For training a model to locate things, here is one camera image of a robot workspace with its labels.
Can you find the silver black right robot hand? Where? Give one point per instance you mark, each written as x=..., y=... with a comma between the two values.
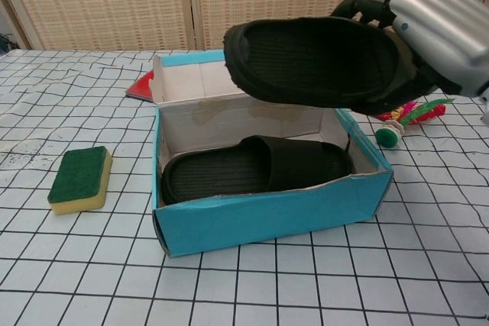
x=439, y=36

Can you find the green yellow sponge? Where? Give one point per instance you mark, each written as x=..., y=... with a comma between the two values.
x=76, y=177

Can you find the colourful feather shuttlecock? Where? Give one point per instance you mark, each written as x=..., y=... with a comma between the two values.
x=387, y=136

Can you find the dark green plant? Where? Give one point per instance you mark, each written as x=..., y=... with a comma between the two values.
x=5, y=41

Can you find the red flat pad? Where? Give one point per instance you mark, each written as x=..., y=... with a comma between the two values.
x=141, y=87

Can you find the blue cardboard shoe box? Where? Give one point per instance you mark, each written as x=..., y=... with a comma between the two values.
x=267, y=219

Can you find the blue checkered tablecloth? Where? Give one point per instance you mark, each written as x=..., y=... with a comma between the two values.
x=114, y=265

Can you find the black rubber slipper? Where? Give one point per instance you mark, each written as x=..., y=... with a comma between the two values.
x=305, y=55
x=229, y=169

